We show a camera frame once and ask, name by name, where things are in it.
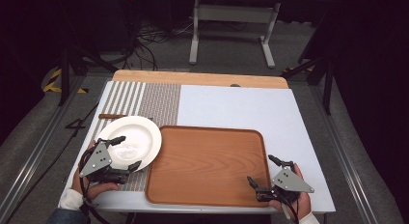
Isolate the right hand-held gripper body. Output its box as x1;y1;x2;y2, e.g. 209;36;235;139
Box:
256;160;315;205

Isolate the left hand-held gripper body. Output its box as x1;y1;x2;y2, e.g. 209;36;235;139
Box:
78;138;130;185

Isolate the white round plate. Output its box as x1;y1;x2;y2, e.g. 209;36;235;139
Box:
95;115;163;172

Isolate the person's right hand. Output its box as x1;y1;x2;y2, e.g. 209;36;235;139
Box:
268;163;313;220

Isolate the person's left hand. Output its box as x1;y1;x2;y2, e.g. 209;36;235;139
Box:
70;167;123;202

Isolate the black tape floor marking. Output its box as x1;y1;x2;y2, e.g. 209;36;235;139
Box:
65;118;87;139

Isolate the wooden tray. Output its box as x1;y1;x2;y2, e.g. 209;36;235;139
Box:
145;125;272;209

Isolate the striped woven placemat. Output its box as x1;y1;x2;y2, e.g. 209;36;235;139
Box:
89;81;182;193

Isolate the black tripod stand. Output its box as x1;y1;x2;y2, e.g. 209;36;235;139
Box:
57;44;120;108
282;54;337;116

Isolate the yellow black hazard tape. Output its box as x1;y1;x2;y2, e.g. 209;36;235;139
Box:
42;67;90;95

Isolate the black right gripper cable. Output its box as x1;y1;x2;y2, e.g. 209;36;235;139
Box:
279;196;301;224

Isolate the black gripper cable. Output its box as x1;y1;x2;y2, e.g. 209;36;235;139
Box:
279;196;301;224
78;146;112;224

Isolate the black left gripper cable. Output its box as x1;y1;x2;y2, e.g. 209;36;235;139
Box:
78;146;112;224

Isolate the metal floor rail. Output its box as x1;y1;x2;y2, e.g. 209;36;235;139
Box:
0;74;86;220
309;85;379;224

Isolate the bundle of black floor cables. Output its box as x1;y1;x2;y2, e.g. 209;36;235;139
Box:
120;19;196;71

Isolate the white metal table frame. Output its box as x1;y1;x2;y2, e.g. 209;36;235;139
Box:
188;0;282;70

